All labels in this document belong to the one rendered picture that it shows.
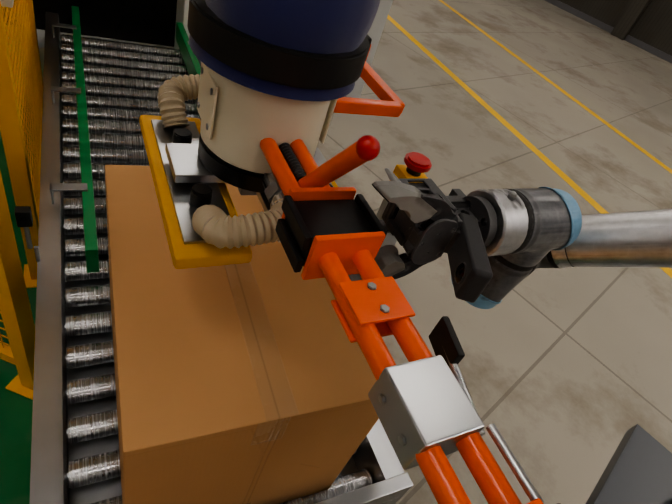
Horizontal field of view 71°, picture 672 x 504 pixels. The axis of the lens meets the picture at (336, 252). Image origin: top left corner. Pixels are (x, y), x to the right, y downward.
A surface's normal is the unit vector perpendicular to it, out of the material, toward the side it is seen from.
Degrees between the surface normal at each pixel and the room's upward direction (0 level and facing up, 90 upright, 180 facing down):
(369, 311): 0
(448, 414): 0
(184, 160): 0
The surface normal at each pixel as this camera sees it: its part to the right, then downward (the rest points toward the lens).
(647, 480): 0.29, -0.71
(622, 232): -0.73, -0.21
